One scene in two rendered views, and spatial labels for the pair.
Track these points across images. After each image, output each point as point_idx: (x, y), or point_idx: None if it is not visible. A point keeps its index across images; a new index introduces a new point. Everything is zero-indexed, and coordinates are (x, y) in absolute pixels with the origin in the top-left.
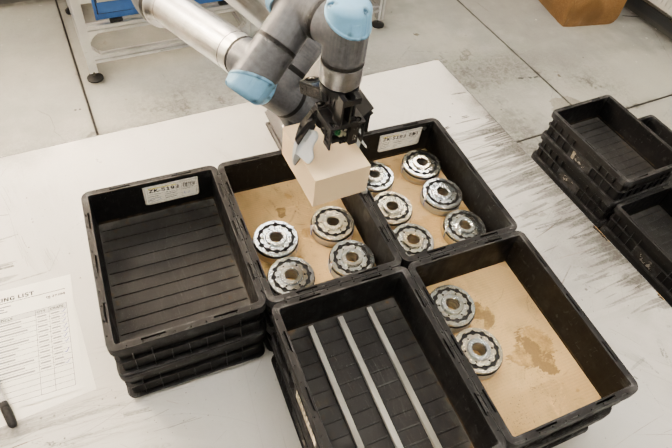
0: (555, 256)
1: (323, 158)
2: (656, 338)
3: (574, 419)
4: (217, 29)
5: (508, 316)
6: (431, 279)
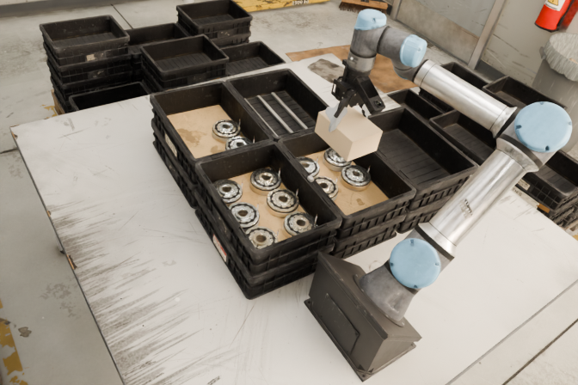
0: (129, 236)
1: (348, 114)
2: (74, 186)
3: (190, 86)
4: (444, 69)
5: (200, 151)
6: None
